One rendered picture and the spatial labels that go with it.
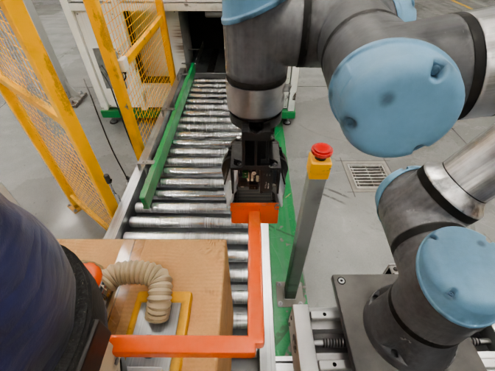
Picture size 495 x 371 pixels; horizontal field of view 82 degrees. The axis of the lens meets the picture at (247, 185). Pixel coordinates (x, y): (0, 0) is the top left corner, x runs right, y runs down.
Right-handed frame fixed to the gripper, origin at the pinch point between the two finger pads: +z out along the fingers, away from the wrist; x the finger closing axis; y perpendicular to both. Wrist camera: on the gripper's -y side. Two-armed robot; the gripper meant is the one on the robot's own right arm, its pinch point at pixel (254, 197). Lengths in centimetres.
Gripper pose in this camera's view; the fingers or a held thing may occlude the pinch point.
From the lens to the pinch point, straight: 54.3
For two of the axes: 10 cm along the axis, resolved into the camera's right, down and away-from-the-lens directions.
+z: 0.1, 7.1, 7.0
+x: 10.0, 0.0, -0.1
